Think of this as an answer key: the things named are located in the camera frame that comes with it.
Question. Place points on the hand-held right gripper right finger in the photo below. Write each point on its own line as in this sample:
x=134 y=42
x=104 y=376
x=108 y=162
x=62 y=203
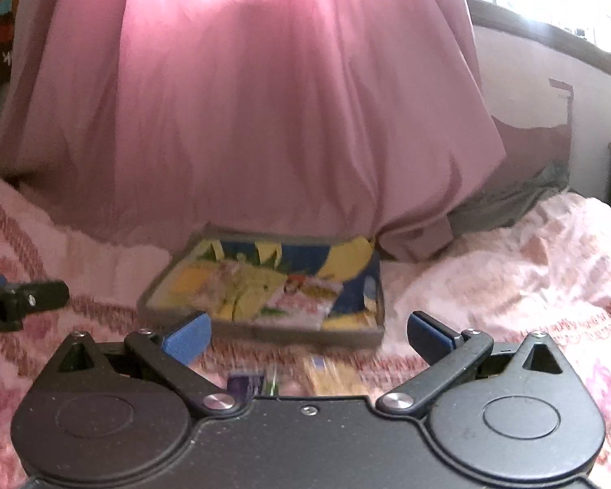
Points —
x=427 y=337

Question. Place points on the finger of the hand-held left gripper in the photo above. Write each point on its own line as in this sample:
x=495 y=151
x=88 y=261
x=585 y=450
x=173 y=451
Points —
x=38 y=298

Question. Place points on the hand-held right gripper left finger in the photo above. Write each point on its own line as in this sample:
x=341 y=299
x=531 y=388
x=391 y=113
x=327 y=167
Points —
x=188 y=337

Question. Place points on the grey tray with printed lining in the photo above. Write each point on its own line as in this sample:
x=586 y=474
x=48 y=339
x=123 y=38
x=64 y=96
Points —
x=359 y=285

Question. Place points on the orange-yellow snack packet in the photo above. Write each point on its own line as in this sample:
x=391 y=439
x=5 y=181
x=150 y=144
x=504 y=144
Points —
x=332 y=377

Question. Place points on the purple snack packet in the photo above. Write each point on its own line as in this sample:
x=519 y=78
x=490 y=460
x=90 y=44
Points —
x=244 y=385

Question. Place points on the pink patterned blanket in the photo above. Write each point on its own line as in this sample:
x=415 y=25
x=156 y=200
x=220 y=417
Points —
x=514 y=280

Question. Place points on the pink and white snack packet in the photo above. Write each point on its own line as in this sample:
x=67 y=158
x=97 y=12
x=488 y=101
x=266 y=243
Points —
x=305 y=301

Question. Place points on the grey cloth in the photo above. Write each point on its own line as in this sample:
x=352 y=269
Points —
x=514 y=198

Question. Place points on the mauve pillow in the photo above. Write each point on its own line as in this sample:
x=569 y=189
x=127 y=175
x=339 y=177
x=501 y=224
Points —
x=532 y=145

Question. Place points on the pink cloth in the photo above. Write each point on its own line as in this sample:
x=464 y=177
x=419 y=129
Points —
x=234 y=112

